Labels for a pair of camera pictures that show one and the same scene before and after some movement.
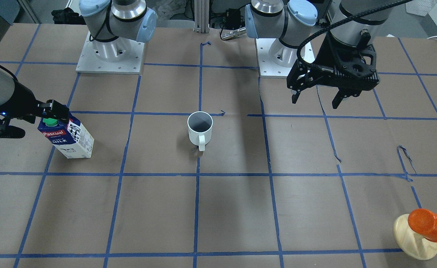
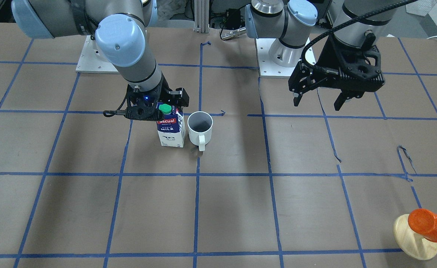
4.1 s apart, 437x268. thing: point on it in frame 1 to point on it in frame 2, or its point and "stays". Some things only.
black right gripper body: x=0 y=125 to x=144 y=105
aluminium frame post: x=201 y=16 stays
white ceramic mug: x=200 y=125 stays
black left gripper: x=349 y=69 stays
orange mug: x=433 y=227 stays
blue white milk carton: x=72 y=138 to x=171 y=131
